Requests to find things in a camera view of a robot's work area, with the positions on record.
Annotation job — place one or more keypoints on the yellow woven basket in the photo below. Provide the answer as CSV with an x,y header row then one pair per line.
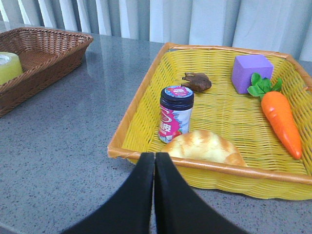
x,y
270,172

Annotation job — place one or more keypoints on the toy croissant bread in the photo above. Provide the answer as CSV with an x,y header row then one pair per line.
x,y
204,145

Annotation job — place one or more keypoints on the yellow tape roll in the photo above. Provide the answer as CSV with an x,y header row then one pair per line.
x,y
10,66

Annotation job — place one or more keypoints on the brown toy animal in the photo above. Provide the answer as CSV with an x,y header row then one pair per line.
x,y
197,82

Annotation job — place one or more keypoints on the white pleated curtain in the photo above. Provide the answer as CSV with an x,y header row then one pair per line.
x,y
274,25

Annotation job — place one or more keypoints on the brown wicker basket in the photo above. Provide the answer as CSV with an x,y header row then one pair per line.
x,y
46,56

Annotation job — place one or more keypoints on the small labelled drink bottle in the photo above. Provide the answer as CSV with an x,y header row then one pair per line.
x,y
176,105

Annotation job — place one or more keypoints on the purple foam cube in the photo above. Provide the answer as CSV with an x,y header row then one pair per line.
x,y
243,68

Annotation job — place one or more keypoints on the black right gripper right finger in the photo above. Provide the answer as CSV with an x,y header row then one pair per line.
x,y
179,210

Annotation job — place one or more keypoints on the orange toy carrot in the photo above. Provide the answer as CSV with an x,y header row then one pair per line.
x,y
277,110

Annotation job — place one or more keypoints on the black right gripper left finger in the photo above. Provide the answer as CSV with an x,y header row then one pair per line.
x,y
128,211

